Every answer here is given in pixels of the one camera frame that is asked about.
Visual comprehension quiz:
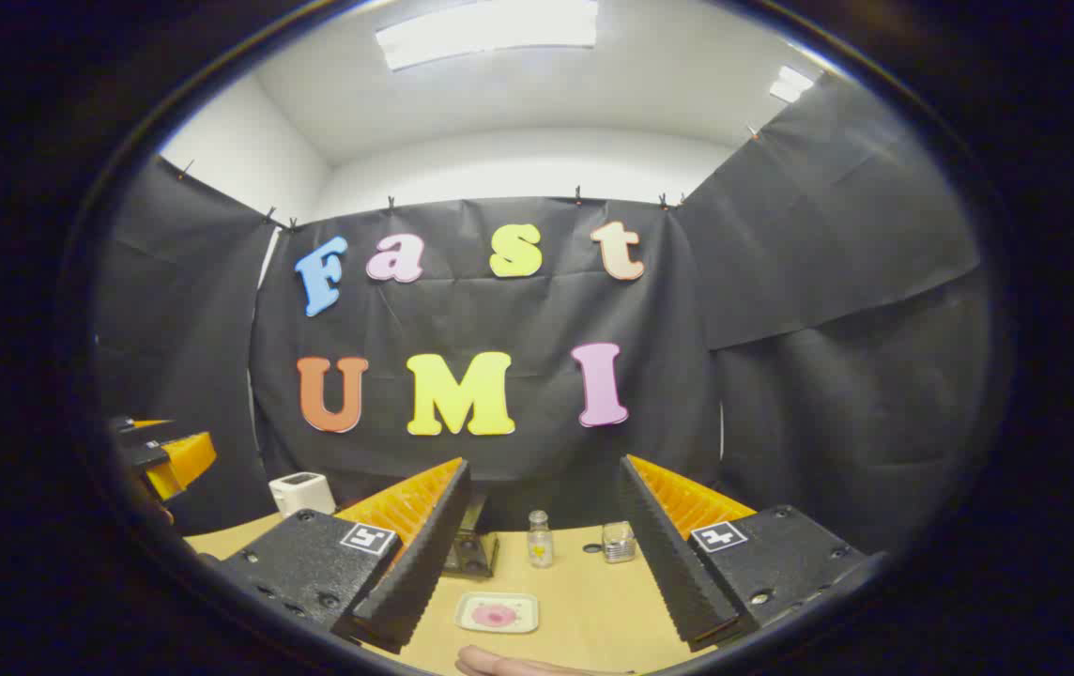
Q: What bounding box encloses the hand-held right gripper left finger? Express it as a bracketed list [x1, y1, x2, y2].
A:
[213, 457, 473, 655]

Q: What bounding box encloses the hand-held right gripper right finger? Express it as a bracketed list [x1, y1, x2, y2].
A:
[618, 454, 881, 653]

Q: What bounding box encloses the black electric oven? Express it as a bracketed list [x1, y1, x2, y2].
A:
[441, 490, 501, 579]

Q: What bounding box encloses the white rectangular plate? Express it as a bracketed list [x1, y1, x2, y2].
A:
[453, 591, 541, 636]

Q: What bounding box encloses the white toaster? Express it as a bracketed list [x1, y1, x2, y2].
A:
[268, 471, 337, 518]

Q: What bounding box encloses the clear glass bottle yellow label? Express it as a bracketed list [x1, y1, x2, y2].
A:
[527, 510, 556, 570]

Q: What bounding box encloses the black backdrop cloth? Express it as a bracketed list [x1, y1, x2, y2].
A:
[94, 70, 996, 557]

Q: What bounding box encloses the small ceiling light panel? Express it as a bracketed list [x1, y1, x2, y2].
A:
[768, 65, 817, 105]

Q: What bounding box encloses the large ceiling light panel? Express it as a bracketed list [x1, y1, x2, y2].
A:
[375, 0, 600, 73]

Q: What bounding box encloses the metal wire rack holder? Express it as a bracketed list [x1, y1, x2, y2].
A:
[602, 521, 637, 564]

